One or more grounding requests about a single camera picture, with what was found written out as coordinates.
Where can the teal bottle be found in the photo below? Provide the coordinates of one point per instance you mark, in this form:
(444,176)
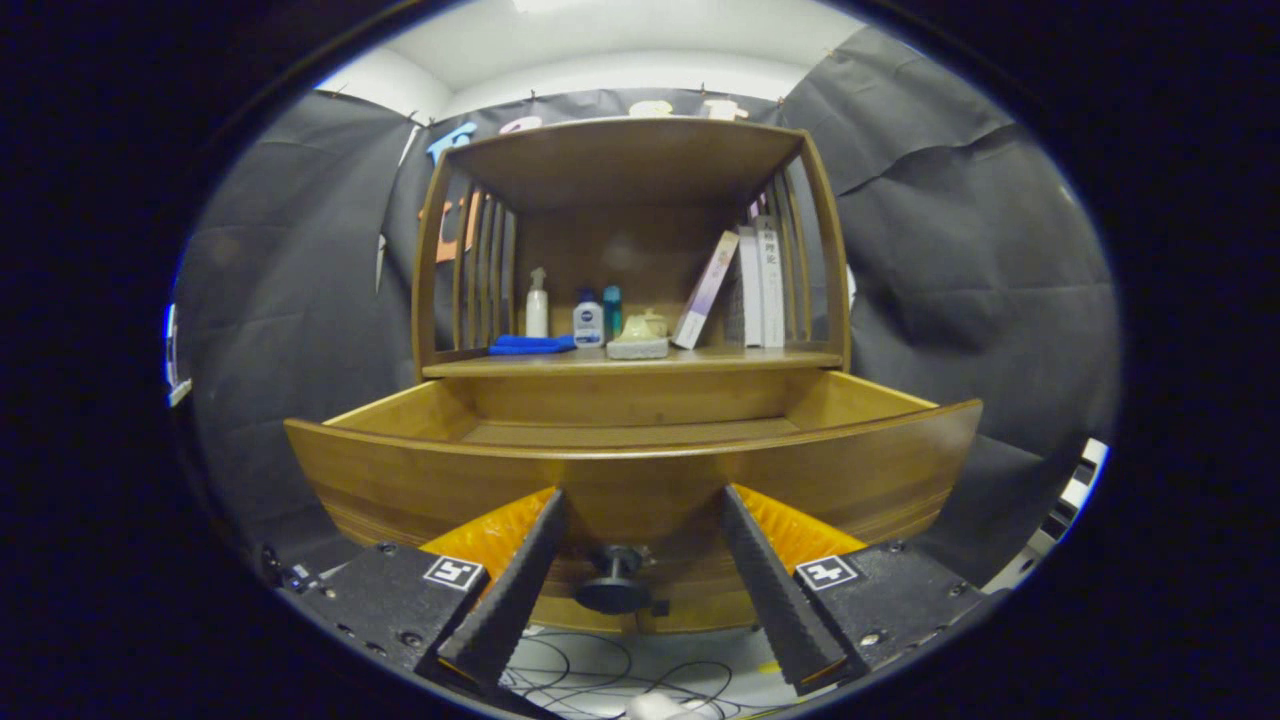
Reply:
(612,315)

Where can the wooden cabinet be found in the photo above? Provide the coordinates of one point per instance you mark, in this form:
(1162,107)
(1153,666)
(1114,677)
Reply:
(640,250)

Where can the black drawer knob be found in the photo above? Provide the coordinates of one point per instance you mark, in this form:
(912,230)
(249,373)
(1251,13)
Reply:
(615,592)

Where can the blue folded cloth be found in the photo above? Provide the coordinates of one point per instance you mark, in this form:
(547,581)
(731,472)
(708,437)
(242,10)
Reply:
(530,344)

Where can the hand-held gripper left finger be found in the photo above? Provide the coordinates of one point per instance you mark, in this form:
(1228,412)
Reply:
(515,590)

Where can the white pump bottle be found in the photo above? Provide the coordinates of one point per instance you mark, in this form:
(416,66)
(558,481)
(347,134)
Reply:
(537,310)

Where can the wooden drawer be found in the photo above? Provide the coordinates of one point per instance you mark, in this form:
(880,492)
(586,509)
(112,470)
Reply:
(640,490)

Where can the white lotion bottle blue cap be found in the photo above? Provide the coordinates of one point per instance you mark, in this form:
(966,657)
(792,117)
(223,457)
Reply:
(588,325)

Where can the wooden countertop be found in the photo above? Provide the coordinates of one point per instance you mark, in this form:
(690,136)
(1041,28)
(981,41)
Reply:
(700,360)

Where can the white book black lettering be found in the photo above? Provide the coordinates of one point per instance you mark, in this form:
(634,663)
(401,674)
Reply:
(770,285)

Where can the purple cover book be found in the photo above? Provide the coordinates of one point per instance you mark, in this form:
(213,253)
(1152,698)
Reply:
(705,300)

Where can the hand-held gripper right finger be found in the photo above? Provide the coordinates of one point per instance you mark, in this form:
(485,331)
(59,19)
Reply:
(770,590)

